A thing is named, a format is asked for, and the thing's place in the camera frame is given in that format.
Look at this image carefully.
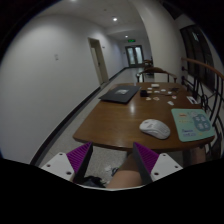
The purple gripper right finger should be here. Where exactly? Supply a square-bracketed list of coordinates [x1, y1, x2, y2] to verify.
[133, 142, 159, 185]

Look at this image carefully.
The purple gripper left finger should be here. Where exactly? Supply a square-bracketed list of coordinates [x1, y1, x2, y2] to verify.
[67, 142, 93, 183]

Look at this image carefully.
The white computer mouse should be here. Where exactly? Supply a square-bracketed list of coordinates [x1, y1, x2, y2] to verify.
[139, 119, 171, 139]

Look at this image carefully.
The green mouse pad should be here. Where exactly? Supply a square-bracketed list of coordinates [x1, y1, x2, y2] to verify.
[171, 109, 214, 142]

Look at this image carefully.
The person's knee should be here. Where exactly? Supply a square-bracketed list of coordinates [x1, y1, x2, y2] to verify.
[107, 154, 142, 189]

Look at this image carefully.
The brown wooden table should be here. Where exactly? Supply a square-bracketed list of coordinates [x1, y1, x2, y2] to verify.
[73, 83, 214, 153]

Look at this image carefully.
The small black box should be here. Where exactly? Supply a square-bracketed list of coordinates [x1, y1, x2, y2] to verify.
[140, 90, 149, 97]

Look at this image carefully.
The black laptop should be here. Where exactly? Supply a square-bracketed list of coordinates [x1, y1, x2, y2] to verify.
[100, 85, 140, 104]

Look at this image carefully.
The white card on table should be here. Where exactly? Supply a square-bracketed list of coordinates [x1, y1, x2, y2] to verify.
[151, 84, 160, 88]

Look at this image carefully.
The wooden chair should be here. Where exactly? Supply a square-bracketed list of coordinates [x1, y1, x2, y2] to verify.
[135, 66, 179, 84]

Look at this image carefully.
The black stair railing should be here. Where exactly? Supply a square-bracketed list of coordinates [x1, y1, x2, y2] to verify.
[181, 58, 224, 160]

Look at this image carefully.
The double glass door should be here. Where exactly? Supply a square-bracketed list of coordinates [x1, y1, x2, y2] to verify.
[126, 45, 144, 67]

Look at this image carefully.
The beige side door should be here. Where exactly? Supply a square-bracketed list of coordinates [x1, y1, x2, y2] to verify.
[88, 38, 109, 84]

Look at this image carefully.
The green exit sign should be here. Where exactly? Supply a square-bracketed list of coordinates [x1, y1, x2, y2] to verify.
[128, 39, 136, 43]

